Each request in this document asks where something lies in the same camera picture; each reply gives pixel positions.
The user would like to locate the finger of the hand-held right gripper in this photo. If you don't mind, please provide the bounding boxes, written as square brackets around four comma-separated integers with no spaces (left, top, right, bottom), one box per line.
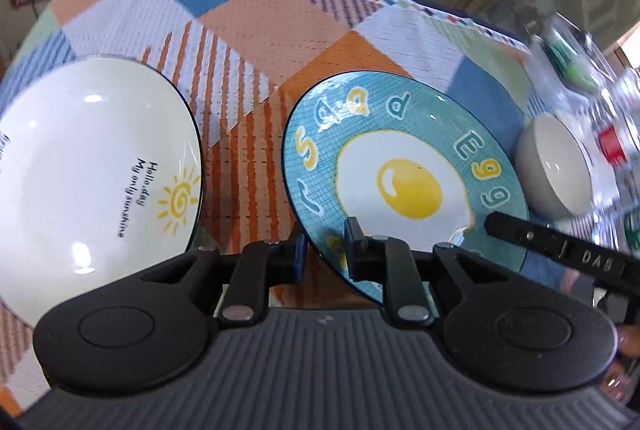
[484,209,640,297]

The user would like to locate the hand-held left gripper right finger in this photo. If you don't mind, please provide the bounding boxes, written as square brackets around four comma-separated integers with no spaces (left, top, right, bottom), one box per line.
[344,217,511,330]

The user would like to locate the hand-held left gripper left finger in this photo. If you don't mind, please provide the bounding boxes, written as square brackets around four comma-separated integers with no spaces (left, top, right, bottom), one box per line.
[140,230,309,326]

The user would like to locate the teal plate with egg print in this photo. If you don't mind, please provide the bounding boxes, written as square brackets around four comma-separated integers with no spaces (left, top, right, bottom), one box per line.
[281,71,531,306]

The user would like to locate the white ceramic bowl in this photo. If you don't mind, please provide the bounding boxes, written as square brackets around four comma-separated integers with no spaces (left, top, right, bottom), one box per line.
[515,112,596,218]

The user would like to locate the white plate with sun print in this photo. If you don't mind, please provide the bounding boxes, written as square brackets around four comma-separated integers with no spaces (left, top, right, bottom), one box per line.
[0,54,204,329]

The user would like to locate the white tissue pack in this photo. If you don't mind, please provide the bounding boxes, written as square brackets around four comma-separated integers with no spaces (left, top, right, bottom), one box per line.
[552,109,623,211]

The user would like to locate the green label water bottle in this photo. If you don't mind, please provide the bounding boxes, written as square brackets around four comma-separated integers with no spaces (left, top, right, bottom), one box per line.
[622,205,640,256]

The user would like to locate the red label water bottle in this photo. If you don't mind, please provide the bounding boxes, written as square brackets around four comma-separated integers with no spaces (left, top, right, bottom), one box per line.
[595,120,626,171]

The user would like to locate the green packets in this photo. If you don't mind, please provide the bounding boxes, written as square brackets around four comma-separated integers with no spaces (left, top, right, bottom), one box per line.
[545,35,596,86]

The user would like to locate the grey plastic basket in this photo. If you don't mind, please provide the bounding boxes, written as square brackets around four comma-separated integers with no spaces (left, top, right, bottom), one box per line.
[537,12,613,93]

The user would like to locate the patchwork tablecloth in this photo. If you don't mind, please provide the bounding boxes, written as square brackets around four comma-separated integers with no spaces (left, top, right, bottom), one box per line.
[0,0,640,411]

